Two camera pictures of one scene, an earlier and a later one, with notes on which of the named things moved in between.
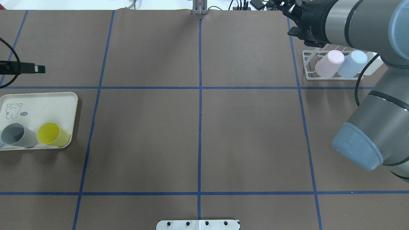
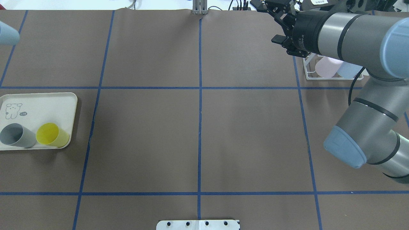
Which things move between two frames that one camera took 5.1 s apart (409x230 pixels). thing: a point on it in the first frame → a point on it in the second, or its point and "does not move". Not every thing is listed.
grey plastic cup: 15,134 does not move
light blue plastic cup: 352,64 does not move
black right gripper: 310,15 → 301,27
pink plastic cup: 328,66 does not move
